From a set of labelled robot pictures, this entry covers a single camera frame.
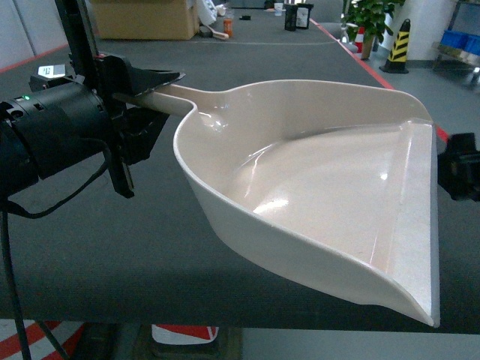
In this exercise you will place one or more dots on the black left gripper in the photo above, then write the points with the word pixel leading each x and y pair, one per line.
pixel 63 122

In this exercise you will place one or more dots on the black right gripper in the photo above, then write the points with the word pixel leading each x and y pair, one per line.
pixel 458 167

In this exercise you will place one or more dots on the beige plastic dustpan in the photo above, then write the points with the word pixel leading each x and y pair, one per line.
pixel 328 184

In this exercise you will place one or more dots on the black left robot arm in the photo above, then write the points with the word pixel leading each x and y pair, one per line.
pixel 109 81

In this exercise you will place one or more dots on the steel shelf rack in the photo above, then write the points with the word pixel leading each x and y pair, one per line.
pixel 458 48

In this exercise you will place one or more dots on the cardboard box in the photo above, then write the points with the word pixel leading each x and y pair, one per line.
pixel 175 20

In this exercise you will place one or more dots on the orange can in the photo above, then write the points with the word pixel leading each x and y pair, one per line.
pixel 228 26

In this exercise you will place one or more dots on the yellow black traffic cone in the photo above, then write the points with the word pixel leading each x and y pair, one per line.
pixel 397 58

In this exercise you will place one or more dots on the red white traffic cone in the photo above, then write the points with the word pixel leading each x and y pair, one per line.
pixel 359 38

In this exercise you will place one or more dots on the white paper cup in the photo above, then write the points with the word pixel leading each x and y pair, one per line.
pixel 278 9

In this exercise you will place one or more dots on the green potted plant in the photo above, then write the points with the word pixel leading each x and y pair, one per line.
pixel 371 16

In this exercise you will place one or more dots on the black rectangular container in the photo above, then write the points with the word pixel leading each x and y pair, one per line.
pixel 290 17

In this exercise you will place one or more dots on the red white barrier base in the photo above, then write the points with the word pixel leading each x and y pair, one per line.
pixel 183 335

